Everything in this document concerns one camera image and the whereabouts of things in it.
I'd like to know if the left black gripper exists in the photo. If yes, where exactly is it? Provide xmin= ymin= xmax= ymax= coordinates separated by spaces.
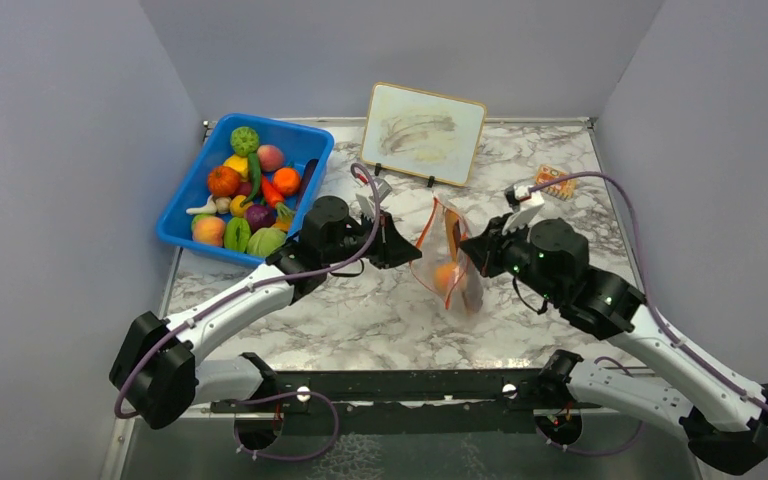
xmin=323 ymin=209 xmax=423 ymax=270

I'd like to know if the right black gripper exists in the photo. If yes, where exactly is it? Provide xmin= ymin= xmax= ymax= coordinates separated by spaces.
xmin=460 ymin=212 xmax=563 ymax=304

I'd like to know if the clear zip top bag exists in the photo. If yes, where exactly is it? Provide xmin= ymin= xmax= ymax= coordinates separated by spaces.
xmin=409 ymin=195 xmax=480 ymax=317

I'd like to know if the toy green starfruit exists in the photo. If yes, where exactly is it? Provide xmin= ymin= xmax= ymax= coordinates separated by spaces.
xmin=223 ymin=217 xmax=252 ymax=253

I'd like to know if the toy orange pumpkin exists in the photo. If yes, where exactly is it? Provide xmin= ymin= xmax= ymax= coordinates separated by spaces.
xmin=206 ymin=165 xmax=241 ymax=197

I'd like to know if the toy peach bottom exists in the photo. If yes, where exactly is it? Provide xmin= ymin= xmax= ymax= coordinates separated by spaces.
xmin=192 ymin=216 xmax=226 ymax=248

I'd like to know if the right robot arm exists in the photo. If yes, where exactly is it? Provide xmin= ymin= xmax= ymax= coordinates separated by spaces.
xmin=460 ymin=214 xmax=768 ymax=475

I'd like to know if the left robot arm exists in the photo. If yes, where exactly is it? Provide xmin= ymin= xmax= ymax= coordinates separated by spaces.
xmin=109 ymin=196 xmax=422 ymax=429

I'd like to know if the orange snack packet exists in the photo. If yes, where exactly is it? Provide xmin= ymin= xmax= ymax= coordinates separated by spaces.
xmin=534 ymin=164 xmax=578 ymax=201

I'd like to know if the whiteboard on stand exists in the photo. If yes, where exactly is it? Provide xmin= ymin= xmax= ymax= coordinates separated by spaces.
xmin=360 ymin=82 xmax=487 ymax=186

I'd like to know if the toy purple eggplant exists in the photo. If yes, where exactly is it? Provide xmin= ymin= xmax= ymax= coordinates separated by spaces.
xmin=296 ymin=158 xmax=319 ymax=206

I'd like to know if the toy orange tangerine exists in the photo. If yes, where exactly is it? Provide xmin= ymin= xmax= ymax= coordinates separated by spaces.
xmin=272 ymin=167 xmax=302 ymax=197

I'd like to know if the toy carrot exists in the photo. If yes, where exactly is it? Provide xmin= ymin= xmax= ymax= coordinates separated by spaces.
xmin=261 ymin=176 xmax=295 ymax=222

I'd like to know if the toy green cabbage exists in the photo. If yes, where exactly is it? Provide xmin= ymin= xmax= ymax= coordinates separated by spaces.
xmin=246 ymin=227 xmax=287 ymax=258

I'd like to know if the blue plastic bin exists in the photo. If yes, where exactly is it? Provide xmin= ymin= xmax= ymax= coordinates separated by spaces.
xmin=155 ymin=113 xmax=336 ymax=273

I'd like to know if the toy green chili pepper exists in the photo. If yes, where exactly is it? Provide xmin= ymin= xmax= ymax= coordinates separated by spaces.
xmin=245 ymin=151 xmax=262 ymax=202

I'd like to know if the toy yellow lemon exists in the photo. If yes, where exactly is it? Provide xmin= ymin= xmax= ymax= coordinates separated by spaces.
xmin=229 ymin=195 xmax=253 ymax=218

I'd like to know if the toy garlic bulb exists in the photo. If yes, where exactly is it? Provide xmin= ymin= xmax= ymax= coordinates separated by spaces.
xmin=214 ymin=197 xmax=232 ymax=214

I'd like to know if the toy yellow bell pepper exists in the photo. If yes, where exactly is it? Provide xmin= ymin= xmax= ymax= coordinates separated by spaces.
xmin=223 ymin=154 xmax=249 ymax=181

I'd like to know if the toy green lettuce ball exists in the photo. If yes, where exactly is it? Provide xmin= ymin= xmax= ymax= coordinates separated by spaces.
xmin=230 ymin=126 xmax=260 ymax=157

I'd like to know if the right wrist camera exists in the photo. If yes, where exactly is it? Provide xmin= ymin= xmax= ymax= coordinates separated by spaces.
xmin=502 ymin=182 xmax=545 ymax=234

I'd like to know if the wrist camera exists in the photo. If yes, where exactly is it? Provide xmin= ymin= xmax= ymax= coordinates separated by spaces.
xmin=502 ymin=182 xmax=545 ymax=234
xmin=355 ymin=174 xmax=392 ymax=220

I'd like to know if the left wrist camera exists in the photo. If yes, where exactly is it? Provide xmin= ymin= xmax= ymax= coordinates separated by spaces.
xmin=355 ymin=174 xmax=392 ymax=220

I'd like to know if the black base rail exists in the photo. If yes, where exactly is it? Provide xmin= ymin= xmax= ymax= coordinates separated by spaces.
xmin=210 ymin=368 xmax=583 ymax=436

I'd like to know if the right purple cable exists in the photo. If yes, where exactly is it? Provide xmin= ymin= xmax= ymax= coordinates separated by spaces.
xmin=523 ymin=170 xmax=768 ymax=458

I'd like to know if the purple cable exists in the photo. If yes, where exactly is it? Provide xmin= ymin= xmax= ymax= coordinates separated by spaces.
xmin=113 ymin=162 xmax=385 ymax=463
xmin=523 ymin=170 xmax=768 ymax=458

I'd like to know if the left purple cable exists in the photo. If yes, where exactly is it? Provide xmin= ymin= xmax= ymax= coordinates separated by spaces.
xmin=113 ymin=162 xmax=385 ymax=463

